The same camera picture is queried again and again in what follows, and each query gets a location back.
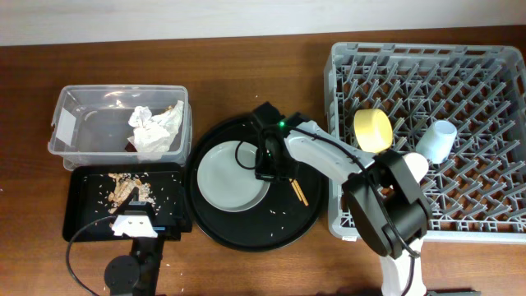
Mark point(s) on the black rectangular tray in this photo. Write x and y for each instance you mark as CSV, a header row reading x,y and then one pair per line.
x,y
90,186

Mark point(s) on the yellow bowl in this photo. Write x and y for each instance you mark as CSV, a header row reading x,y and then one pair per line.
x,y
372,130

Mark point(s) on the grey dishwasher rack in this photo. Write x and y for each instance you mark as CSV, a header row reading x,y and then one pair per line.
x,y
478,194

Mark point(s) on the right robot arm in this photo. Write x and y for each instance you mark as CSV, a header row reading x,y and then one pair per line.
x,y
382,191

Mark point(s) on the food scraps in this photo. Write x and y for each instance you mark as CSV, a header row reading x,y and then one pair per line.
x,y
125,183

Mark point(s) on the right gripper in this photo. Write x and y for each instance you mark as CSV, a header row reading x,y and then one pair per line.
x,y
263,170

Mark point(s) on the brown coffee sachet wrapper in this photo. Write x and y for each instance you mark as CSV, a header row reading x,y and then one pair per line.
x,y
130,147

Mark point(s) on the white napkin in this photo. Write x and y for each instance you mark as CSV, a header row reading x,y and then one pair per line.
x,y
159,135

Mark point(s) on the blue cup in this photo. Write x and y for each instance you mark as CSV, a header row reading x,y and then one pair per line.
x,y
437,141

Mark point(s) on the grey plate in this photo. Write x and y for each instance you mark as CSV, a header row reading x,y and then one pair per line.
x,y
224,183

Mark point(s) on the wooden chopstick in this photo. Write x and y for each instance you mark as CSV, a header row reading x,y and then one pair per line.
x,y
294,184
305,202

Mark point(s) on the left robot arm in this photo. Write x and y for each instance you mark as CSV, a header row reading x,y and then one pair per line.
x,y
137,272

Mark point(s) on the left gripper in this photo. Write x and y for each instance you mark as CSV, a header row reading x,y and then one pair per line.
x,y
133,196

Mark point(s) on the pink cup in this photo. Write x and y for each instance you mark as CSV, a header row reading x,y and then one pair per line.
x,y
417,165

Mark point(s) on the small white tissue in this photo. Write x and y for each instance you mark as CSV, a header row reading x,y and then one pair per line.
x,y
140,117

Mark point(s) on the clear plastic bin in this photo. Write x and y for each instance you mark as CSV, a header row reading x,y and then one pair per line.
x,y
91,124

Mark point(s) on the round black tray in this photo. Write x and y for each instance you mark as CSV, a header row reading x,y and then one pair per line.
x,y
278,220

